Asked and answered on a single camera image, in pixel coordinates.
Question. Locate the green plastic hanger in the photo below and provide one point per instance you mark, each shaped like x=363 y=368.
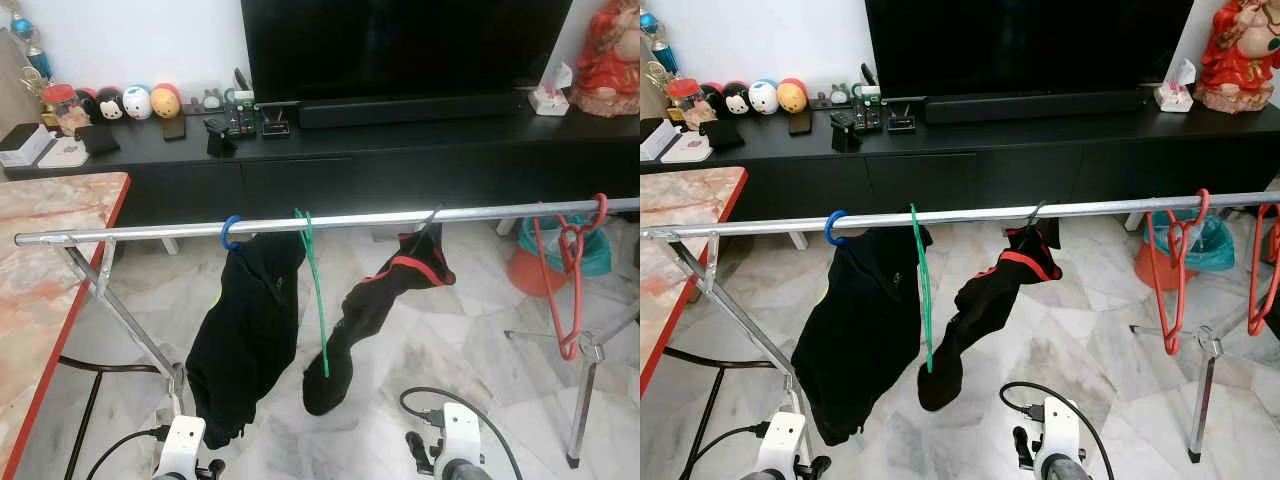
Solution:
x=925 y=300
x=318 y=300

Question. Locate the black metal table frame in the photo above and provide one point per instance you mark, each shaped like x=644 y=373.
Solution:
x=90 y=366
x=700 y=358

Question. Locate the small black box device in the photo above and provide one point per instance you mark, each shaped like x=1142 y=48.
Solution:
x=276 y=127
x=901 y=122

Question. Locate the grey totoro figurine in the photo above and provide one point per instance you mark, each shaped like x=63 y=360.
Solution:
x=838 y=95
x=210 y=98

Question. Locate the marble table red edge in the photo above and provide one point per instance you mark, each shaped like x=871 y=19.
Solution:
x=680 y=260
x=50 y=260

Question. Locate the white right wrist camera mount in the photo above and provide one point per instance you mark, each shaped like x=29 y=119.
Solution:
x=462 y=430
x=1058 y=425

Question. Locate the black flat television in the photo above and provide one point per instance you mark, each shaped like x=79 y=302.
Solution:
x=1030 y=45
x=400 y=50

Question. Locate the black wallet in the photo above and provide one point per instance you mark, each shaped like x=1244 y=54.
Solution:
x=722 y=135
x=97 y=140

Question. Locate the black smartphone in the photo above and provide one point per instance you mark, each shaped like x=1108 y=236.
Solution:
x=799 y=123
x=174 y=128

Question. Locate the red seated figurine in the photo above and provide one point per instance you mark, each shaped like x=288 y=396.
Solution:
x=605 y=60
x=1240 y=55

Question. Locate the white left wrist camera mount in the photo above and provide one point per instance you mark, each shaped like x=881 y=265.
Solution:
x=182 y=445
x=782 y=440

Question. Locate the black remote holder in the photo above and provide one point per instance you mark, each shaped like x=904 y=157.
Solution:
x=220 y=138
x=846 y=133

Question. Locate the red plastic hanger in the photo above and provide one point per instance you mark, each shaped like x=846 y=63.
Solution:
x=1252 y=290
x=1183 y=290
x=579 y=290

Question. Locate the clear jar red lid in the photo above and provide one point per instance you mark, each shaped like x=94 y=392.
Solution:
x=685 y=103
x=62 y=110

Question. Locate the orange bin teal liner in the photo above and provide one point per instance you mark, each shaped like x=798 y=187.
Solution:
x=1155 y=265
x=525 y=275

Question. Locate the gold trophy blue ball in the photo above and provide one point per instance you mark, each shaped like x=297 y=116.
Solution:
x=655 y=45
x=25 y=40

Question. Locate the white cardboard box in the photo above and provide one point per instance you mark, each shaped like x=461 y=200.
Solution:
x=655 y=140
x=22 y=145

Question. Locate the black remote control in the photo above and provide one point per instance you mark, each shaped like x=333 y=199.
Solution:
x=241 y=120
x=868 y=115

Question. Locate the black shirt yellow logo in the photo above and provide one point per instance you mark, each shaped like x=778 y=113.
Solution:
x=850 y=330
x=245 y=330

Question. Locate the black red mouse plush toy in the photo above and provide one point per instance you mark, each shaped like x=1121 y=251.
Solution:
x=712 y=98
x=86 y=105

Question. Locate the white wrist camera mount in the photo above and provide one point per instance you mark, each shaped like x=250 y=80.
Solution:
x=1058 y=425
x=462 y=430
x=782 y=440
x=182 y=445

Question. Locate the white duck plush toy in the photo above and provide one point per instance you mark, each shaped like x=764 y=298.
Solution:
x=763 y=96
x=137 y=102

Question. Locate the white tissue box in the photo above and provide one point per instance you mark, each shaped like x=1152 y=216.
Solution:
x=550 y=100
x=1175 y=97

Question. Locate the white pink pouch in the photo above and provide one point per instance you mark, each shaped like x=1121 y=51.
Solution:
x=687 y=148
x=62 y=153

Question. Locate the black soundbar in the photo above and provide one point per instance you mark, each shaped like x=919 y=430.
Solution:
x=1035 y=106

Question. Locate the silver metal clothes rack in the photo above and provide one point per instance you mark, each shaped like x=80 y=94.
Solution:
x=1000 y=212
x=400 y=218

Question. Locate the black garment red trim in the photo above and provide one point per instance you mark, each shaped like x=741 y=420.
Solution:
x=370 y=310
x=985 y=310

